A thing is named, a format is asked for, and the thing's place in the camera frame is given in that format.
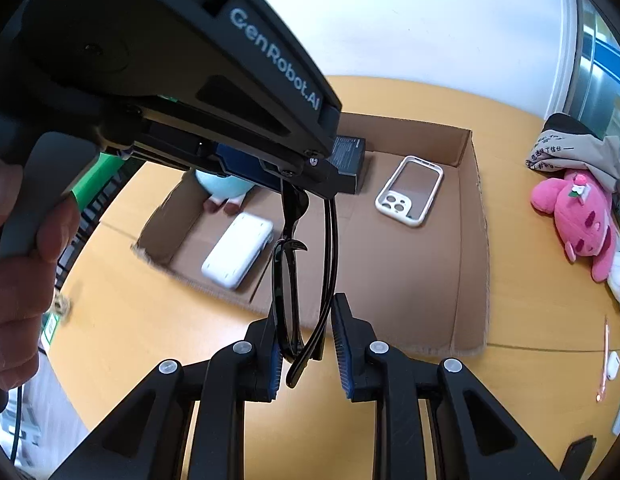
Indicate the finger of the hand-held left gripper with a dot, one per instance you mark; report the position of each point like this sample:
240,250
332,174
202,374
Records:
240,165
315,175

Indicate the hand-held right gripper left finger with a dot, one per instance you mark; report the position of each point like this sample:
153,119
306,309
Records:
275,375

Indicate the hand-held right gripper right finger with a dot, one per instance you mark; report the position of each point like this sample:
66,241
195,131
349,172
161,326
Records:
346,360

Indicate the black rectangular box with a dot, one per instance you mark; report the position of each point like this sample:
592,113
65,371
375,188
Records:
350,157

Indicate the black glasses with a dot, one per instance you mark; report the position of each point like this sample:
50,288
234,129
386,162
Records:
290,305

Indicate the white phone case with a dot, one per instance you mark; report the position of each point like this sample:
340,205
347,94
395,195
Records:
389,206

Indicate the white power bank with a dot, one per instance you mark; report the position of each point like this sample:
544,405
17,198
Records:
237,252

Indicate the cardboard box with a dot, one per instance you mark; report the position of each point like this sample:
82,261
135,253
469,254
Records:
429,285

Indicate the wooden desktop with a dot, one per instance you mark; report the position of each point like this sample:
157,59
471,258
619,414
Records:
529,310

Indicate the person's left hand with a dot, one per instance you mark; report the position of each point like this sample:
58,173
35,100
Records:
20,310

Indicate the teal plush toy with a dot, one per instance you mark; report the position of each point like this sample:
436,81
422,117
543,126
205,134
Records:
225,187

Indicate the green object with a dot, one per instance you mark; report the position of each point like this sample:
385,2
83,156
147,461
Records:
97,176

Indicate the flat black item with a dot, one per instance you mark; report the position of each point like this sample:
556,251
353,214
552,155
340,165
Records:
579,457

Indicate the pink pen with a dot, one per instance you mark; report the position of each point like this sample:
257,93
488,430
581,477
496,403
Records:
604,355

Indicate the beige printed cloth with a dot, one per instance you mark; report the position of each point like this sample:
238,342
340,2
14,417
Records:
579,150

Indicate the pink plush toy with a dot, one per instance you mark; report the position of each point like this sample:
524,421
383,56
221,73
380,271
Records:
579,220

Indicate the blue window banner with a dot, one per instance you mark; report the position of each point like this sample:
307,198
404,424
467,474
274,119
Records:
614,60

